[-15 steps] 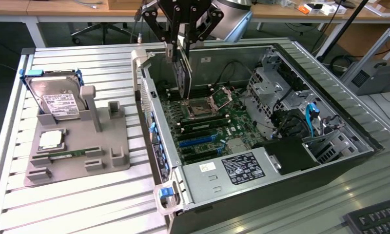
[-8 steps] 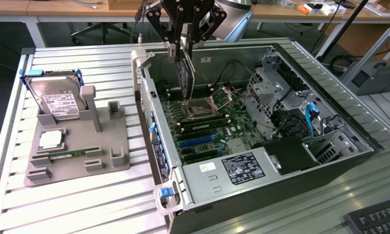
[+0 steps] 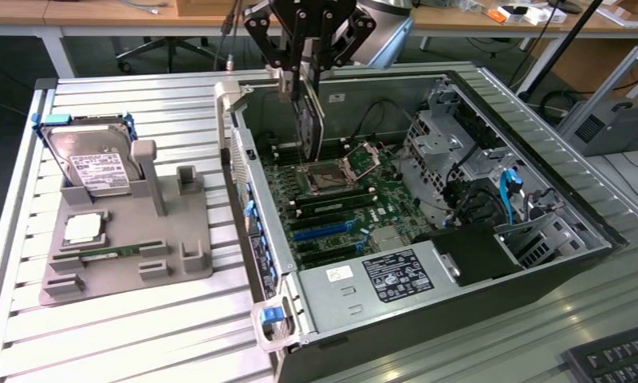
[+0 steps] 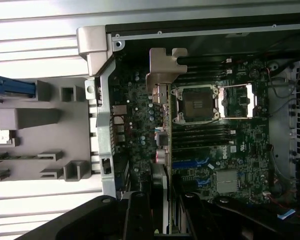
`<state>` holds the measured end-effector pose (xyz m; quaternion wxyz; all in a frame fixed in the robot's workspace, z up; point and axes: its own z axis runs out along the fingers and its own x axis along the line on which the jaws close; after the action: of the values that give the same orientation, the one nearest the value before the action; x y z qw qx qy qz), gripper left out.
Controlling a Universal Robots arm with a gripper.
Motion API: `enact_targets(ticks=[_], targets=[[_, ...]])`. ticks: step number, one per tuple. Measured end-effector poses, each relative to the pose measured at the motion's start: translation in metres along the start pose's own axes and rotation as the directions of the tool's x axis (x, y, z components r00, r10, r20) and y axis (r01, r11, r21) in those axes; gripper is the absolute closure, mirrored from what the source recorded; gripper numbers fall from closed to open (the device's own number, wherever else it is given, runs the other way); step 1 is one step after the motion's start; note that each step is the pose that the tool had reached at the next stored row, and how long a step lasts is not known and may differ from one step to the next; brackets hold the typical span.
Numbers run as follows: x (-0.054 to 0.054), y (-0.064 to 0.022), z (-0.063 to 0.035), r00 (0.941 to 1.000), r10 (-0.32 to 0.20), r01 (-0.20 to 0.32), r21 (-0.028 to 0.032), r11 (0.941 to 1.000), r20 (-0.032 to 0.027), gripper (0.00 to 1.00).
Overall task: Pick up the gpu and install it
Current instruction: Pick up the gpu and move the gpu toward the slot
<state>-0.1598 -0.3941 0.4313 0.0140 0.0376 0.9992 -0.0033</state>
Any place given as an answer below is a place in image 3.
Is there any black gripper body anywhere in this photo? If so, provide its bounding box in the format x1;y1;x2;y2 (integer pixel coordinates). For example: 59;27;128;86
268;0;361;23

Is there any graphics card with black fan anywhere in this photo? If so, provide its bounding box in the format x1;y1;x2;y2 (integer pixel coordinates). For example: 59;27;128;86
276;38;329;164

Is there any black office chair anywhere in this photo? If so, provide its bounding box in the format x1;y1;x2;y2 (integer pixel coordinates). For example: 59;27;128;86
115;35;228;73

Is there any black RAM slot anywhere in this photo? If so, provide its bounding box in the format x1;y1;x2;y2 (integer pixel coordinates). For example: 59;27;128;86
287;185;377;205
273;148;352;165
269;139;351;157

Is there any metal socket cover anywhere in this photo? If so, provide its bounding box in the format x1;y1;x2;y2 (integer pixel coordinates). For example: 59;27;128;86
340;142;383;176

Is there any metal disk bay cage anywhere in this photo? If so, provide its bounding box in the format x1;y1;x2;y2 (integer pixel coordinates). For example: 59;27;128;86
404;77;517;200

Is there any white and black device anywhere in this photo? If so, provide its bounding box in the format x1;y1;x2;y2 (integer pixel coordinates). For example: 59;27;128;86
499;4;568;26

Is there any CPU socket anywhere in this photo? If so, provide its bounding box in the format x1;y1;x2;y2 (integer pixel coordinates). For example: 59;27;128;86
300;161;356;196

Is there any black tripod pole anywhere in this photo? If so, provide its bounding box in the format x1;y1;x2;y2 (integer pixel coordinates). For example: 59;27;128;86
516;0;605;99

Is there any green Dell motherboard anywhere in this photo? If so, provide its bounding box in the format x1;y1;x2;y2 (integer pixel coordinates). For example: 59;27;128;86
260;137;443;272

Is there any dark RAM stick with label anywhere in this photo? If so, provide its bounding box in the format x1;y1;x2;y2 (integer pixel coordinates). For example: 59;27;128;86
295;195;379;219

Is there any hard disk in blue caddy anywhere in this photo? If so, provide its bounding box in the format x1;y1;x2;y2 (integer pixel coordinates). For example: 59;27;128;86
31;113;145;199

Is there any black expansion slot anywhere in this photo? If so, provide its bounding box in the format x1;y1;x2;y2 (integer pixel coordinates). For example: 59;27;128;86
289;213;352;232
301;249;364;269

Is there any blue expansion slot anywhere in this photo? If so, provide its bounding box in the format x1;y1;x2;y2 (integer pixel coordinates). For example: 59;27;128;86
292;223;352;242

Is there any silver chipset heatsink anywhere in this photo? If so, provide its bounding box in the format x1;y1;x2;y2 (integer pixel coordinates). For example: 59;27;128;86
372;229;409;251

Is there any grey computer tower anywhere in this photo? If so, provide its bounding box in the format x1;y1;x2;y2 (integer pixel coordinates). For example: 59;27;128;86
556;99;638;156

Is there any grey plastic parts rack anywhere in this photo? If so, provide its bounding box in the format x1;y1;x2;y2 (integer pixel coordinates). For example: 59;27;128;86
37;139;215;307

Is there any silver CPU chip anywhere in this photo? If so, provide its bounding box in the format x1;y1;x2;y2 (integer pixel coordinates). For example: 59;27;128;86
63;215;105;244

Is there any green RAM stick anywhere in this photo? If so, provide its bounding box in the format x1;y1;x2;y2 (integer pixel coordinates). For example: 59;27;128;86
79;245;143;263

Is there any grey power supply unit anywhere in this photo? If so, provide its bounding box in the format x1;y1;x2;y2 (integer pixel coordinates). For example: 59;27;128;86
296;239;465;335

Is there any open black PC case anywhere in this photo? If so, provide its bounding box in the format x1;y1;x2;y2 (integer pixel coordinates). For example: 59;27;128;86
213;69;629;383

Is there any blue case latch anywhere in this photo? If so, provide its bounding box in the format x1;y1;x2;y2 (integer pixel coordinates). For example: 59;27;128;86
259;306;284;326

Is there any black keyboard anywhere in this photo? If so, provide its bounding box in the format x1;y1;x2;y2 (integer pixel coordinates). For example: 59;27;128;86
561;321;638;383

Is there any wooden desk white frame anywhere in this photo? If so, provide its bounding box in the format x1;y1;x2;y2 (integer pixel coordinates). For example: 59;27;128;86
409;0;638;87
0;0;288;79

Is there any black power wire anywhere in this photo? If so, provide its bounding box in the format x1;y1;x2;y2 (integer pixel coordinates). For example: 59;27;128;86
444;181;507;231

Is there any blue disk wire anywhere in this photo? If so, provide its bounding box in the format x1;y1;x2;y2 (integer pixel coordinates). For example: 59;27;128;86
503;169;525;224

